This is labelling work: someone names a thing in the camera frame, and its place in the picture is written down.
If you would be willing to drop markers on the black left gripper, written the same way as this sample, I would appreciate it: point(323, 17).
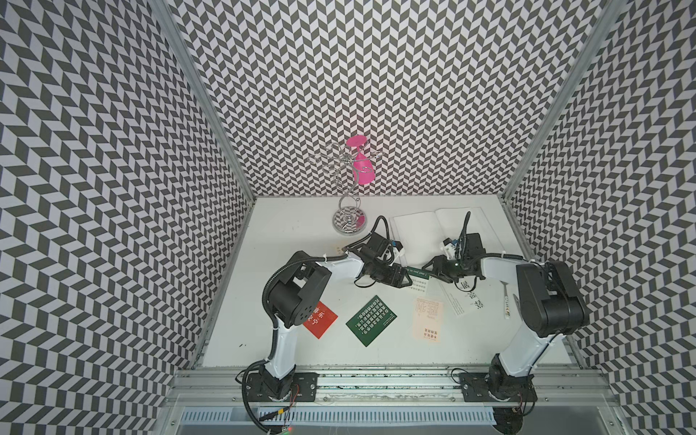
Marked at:
point(397, 280)

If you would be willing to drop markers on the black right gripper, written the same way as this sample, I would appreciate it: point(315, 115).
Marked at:
point(439, 267)

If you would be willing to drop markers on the green white text card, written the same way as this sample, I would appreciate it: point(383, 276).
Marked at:
point(419, 279)

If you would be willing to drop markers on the white photo album bicycle cover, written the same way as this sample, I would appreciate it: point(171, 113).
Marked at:
point(421, 234)

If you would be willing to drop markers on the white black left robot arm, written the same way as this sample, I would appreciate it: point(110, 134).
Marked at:
point(294, 291)

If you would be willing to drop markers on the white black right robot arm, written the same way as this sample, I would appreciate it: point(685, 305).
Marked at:
point(550, 306)

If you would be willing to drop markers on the white calligraphy card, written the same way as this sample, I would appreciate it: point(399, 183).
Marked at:
point(461, 296)

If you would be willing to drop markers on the dark green grid card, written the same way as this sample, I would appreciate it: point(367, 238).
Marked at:
point(371, 320)

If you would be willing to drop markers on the pale pink card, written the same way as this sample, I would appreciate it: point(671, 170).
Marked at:
point(427, 320)

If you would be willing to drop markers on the metal spoon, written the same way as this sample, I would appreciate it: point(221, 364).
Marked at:
point(506, 301)

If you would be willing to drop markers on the red square card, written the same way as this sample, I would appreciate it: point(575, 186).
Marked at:
point(320, 320)

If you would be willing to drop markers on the pink plastic cup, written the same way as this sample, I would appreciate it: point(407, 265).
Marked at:
point(362, 166)

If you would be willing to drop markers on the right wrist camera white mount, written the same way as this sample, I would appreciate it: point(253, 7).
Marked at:
point(450, 247)

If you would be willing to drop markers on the chrome wire cup stand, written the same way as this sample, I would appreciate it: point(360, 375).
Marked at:
point(349, 219)

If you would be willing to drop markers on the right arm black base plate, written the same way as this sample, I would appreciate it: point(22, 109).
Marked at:
point(482, 387)

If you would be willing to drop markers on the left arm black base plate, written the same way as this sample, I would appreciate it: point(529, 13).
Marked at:
point(262, 387)

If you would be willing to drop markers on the aluminium front rail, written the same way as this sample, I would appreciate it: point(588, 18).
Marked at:
point(555, 385)

